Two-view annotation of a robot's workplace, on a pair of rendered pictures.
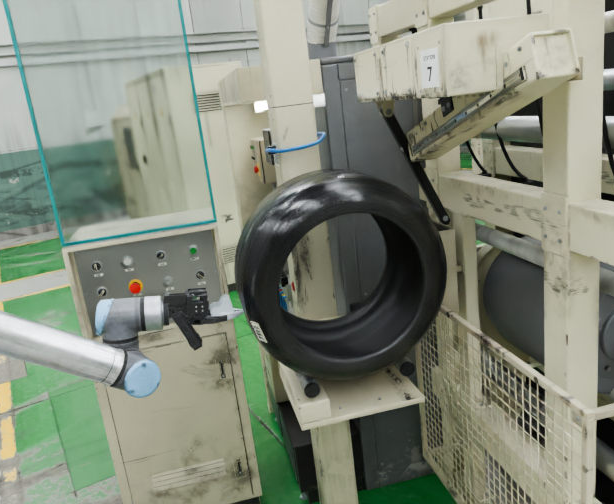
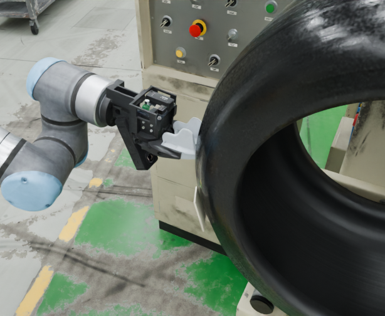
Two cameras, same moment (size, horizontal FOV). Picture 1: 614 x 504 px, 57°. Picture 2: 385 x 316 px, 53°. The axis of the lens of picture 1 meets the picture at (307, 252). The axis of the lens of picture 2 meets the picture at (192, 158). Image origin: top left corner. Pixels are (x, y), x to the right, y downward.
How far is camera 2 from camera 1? 1.03 m
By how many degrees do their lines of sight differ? 41
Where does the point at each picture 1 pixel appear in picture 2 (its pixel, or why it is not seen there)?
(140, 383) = (21, 197)
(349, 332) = not seen: outside the picture
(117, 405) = not seen: hidden behind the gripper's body
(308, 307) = (358, 161)
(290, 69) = not seen: outside the picture
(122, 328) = (51, 106)
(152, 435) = (182, 169)
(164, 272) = (231, 23)
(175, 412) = not seen: hidden behind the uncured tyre
